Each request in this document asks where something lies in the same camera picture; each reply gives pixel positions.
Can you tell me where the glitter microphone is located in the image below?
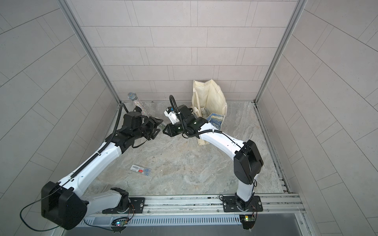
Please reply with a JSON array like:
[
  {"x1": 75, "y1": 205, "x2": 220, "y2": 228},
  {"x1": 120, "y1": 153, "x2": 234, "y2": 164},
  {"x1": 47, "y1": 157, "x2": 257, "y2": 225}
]
[{"x1": 128, "y1": 92, "x2": 151, "y2": 117}]

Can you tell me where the controller board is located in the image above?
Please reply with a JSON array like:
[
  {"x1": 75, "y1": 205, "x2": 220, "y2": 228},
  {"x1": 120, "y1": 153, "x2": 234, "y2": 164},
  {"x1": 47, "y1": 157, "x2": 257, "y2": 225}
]
[
  {"x1": 111, "y1": 217, "x2": 130, "y2": 233},
  {"x1": 239, "y1": 214, "x2": 256, "y2": 230}
]

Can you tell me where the left controller board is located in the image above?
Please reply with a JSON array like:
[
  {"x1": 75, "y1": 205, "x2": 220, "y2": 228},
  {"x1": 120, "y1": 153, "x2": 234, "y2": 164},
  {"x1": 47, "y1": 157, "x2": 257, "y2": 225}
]
[{"x1": 111, "y1": 217, "x2": 130, "y2": 233}]

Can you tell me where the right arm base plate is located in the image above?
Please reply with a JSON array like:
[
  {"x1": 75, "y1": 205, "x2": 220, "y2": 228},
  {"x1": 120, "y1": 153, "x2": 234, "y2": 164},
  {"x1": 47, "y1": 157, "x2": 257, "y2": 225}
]
[{"x1": 218, "y1": 195, "x2": 263, "y2": 212}]

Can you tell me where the aluminium mounting rail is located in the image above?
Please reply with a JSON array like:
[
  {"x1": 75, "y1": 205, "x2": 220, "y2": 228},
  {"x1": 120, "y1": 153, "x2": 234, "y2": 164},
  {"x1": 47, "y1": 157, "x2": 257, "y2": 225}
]
[{"x1": 80, "y1": 191, "x2": 305, "y2": 218}]

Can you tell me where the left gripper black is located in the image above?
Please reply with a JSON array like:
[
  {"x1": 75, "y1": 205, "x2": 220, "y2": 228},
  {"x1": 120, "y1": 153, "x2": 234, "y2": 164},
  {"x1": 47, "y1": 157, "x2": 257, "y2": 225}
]
[{"x1": 132, "y1": 116, "x2": 164, "y2": 141}]

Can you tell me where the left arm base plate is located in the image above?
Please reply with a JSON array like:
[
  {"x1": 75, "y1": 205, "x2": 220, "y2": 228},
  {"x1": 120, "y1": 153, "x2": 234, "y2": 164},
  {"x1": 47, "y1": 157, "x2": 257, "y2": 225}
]
[{"x1": 102, "y1": 197, "x2": 146, "y2": 214}]

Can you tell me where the black cable left base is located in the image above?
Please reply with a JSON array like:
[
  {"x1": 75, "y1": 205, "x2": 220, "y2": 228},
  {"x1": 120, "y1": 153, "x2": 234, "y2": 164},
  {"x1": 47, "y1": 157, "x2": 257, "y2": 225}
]
[{"x1": 19, "y1": 188, "x2": 135, "y2": 233}]

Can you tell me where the right controller board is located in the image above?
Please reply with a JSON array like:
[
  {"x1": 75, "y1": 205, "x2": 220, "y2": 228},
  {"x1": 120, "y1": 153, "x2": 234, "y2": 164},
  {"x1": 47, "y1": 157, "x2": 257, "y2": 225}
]
[{"x1": 239, "y1": 214, "x2": 256, "y2": 230}]

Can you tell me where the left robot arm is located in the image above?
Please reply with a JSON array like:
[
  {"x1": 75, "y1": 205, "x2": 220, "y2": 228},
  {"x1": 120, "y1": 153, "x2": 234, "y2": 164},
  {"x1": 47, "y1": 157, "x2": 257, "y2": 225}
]
[{"x1": 41, "y1": 111, "x2": 163, "y2": 230}]

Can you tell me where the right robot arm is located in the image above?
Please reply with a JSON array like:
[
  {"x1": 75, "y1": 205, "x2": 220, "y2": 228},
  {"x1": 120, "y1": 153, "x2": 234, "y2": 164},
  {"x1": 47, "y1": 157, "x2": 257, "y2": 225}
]
[{"x1": 163, "y1": 105, "x2": 263, "y2": 209}]

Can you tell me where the clear case red white label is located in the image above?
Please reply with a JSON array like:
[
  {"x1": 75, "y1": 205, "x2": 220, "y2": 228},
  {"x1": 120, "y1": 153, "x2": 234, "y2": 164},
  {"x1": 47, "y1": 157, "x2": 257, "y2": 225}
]
[{"x1": 130, "y1": 164, "x2": 152, "y2": 176}]

